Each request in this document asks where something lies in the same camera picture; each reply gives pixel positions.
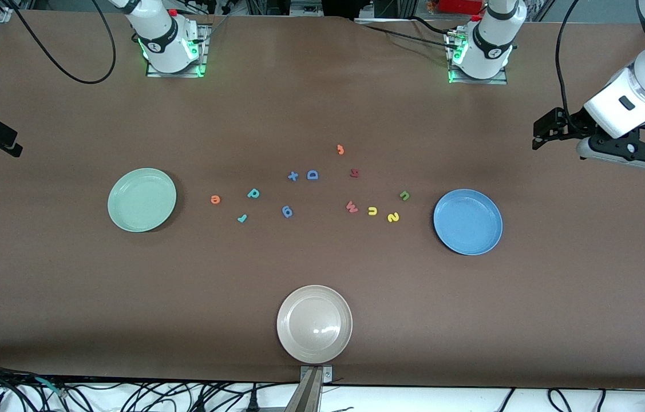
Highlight brown table cover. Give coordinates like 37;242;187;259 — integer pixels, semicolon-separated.
0;9;645;391

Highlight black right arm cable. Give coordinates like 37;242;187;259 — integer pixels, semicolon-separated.
10;0;117;85

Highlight blue plate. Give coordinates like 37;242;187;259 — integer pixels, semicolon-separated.
433;189;504;256

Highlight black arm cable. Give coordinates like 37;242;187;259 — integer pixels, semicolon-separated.
555;0;583;135
10;0;117;85

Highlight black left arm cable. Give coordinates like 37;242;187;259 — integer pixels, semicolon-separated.
555;0;583;135

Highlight aluminium camera mount post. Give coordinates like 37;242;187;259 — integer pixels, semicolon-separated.
285;365;334;412

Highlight teal cable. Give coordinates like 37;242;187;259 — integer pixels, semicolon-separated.
33;375;68;398

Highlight beige plate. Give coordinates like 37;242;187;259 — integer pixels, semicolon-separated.
276;285;353;365

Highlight red box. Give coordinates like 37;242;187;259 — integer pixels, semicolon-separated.
438;0;484;15

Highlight pale green plate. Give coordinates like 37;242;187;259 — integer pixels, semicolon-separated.
108;168;177;233

